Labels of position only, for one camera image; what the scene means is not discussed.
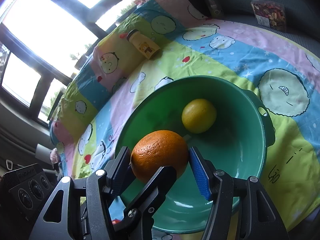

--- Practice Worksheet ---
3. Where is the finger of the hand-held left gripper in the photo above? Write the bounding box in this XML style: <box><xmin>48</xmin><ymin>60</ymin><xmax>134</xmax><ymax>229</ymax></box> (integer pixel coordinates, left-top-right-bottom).
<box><xmin>114</xmin><ymin>165</ymin><xmax>178</xmax><ymax>233</ymax></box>

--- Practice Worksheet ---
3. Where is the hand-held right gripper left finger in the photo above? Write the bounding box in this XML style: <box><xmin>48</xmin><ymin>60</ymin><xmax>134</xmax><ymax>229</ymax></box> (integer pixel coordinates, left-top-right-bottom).
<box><xmin>29</xmin><ymin>146</ymin><xmax>132</xmax><ymax>240</ymax></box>

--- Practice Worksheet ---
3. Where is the clear dried fruit packet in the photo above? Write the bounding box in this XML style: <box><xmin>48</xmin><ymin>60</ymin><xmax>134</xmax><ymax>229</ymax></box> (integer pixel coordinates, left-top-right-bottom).
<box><xmin>251</xmin><ymin>0</ymin><xmax>287</xmax><ymax>32</ymax></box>

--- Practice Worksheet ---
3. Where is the green plastic bowl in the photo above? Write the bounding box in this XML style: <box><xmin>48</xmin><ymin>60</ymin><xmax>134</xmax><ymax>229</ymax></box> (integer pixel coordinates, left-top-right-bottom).
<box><xmin>114</xmin><ymin>76</ymin><xmax>275</xmax><ymax>235</ymax></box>

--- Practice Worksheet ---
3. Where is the orange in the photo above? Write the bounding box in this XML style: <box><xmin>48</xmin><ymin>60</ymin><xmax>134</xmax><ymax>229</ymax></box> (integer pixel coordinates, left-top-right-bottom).
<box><xmin>130</xmin><ymin>130</ymin><xmax>189</xmax><ymax>183</ymax></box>

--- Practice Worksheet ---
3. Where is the yellow bear print bottle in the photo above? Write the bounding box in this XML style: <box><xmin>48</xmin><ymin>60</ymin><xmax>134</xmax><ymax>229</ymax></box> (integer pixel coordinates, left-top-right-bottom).
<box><xmin>126</xmin><ymin>29</ymin><xmax>160</xmax><ymax>60</ymax></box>

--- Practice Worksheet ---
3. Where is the large window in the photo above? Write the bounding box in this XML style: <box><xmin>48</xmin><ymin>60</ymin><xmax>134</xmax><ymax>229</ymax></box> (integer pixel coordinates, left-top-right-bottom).
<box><xmin>0</xmin><ymin>0</ymin><xmax>140</xmax><ymax>125</ymax></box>

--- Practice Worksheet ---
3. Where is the cartoon printed bed sheet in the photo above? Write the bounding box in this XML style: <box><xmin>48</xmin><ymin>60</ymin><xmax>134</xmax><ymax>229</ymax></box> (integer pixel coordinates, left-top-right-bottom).
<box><xmin>47</xmin><ymin>0</ymin><xmax>320</xmax><ymax>240</ymax></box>

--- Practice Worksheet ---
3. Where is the yellow lemon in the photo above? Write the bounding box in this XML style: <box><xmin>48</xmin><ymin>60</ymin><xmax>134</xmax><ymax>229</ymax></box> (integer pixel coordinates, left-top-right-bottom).
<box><xmin>181</xmin><ymin>99</ymin><xmax>217</xmax><ymax>134</ymax></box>

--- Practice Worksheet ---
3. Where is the dark drink bottle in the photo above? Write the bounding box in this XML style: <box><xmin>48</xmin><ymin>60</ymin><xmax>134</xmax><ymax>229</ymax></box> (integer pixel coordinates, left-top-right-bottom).
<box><xmin>202</xmin><ymin>0</ymin><xmax>223</xmax><ymax>18</ymax></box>

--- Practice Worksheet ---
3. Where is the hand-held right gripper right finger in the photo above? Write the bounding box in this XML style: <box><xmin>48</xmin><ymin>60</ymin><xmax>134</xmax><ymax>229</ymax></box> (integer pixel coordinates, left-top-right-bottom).
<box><xmin>189</xmin><ymin>146</ymin><xmax>288</xmax><ymax>240</ymax></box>

